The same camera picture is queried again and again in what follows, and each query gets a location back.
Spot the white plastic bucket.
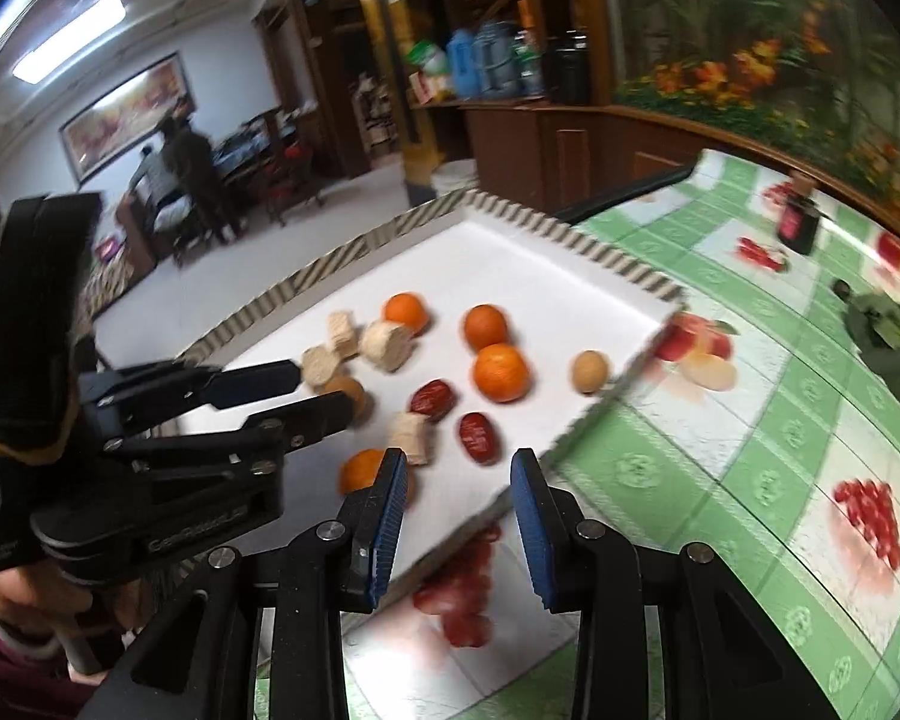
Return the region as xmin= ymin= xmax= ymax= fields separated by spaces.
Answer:
xmin=430 ymin=158 xmax=479 ymax=197

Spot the dark red jujube date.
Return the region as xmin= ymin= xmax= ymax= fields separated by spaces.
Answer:
xmin=458 ymin=413 xmax=500 ymax=465

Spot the blue detergent jug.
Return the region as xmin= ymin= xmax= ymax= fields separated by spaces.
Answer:
xmin=447 ymin=29 xmax=481 ymax=99

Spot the framed wall painting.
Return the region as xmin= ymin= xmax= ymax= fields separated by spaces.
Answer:
xmin=59 ymin=52 xmax=190 ymax=185

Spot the small orange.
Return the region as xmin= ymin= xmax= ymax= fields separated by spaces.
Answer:
xmin=382 ymin=293 xmax=430 ymax=335

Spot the large orange tangerine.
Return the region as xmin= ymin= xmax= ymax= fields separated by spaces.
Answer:
xmin=471 ymin=343 xmax=532 ymax=403

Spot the beige cylindrical rice cake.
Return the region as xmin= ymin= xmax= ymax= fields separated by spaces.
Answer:
xmin=388 ymin=411 xmax=432 ymax=466

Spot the dark jar with cork lid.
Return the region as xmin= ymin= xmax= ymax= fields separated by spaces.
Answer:
xmin=777 ymin=171 xmax=821 ymax=255

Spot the green checkered fruit tablecloth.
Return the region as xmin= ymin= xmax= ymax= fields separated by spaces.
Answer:
xmin=339 ymin=146 xmax=900 ymax=720

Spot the dark wooden chair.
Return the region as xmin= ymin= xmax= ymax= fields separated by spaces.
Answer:
xmin=253 ymin=109 xmax=325 ymax=226

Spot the partly hidden orange tangerine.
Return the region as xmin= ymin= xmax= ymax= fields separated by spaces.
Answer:
xmin=338 ymin=449 xmax=385 ymax=496

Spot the green leafy vegetable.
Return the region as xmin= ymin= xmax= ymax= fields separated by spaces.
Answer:
xmin=831 ymin=280 xmax=900 ymax=403

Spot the white tray with striped rim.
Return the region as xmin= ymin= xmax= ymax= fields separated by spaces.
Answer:
xmin=187 ymin=190 xmax=681 ymax=587

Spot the blue thermos jug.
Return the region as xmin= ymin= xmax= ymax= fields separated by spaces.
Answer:
xmin=473 ymin=20 xmax=520 ymax=99

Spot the left hand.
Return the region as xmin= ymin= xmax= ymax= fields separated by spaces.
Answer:
xmin=0 ymin=567 xmax=152 ymax=662

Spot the person in light shirt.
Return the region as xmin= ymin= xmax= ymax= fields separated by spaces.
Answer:
xmin=128 ymin=145 xmax=188 ymax=232

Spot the ceiling fluorescent light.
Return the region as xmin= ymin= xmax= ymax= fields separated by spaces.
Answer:
xmin=13 ymin=0 xmax=126 ymax=85

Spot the person in dark jacket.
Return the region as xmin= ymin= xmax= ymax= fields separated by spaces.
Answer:
xmin=157 ymin=112 xmax=244 ymax=244

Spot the wooden cabinet counter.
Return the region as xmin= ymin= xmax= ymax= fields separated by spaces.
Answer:
xmin=460 ymin=96 xmax=707 ymax=215

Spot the brown longan fruit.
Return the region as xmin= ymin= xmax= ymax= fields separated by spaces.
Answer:
xmin=323 ymin=374 xmax=372 ymax=426
xmin=571 ymin=349 xmax=611 ymax=395

